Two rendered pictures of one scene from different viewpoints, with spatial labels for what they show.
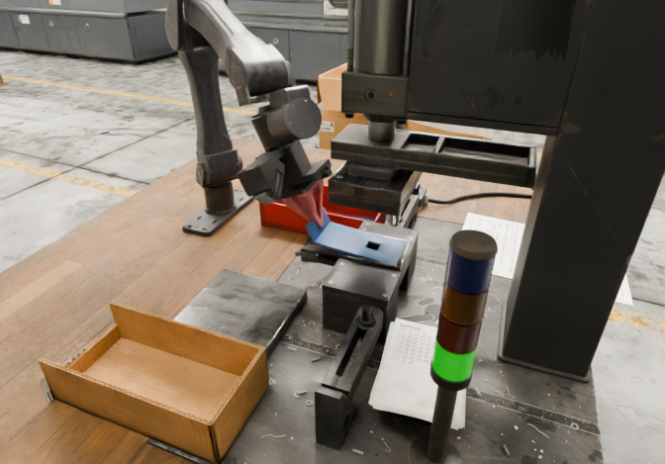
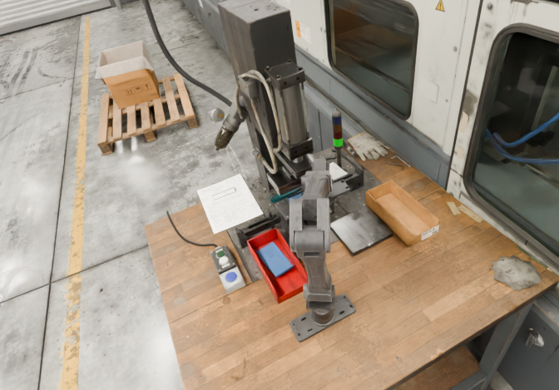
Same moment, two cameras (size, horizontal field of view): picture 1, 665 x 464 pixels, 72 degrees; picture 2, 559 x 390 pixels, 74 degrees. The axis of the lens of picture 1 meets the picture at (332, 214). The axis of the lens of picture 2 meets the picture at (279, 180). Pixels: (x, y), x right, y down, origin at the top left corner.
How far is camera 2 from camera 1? 1.57 m
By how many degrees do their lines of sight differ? 96
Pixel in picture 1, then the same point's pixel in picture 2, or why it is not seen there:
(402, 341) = not seen: hidden behind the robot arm
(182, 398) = (393, 210)
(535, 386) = not seen: hidden behind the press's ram
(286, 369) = (357, 206)
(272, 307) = (347, 222)
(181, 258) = (367, 283)
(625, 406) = (155, 293)
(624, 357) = (115, 308)
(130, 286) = (399, 276)
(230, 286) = (356, 241)
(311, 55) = not seen: outside the picture
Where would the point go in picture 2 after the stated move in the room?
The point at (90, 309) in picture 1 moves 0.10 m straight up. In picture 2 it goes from (420, 270) to (423, 250)
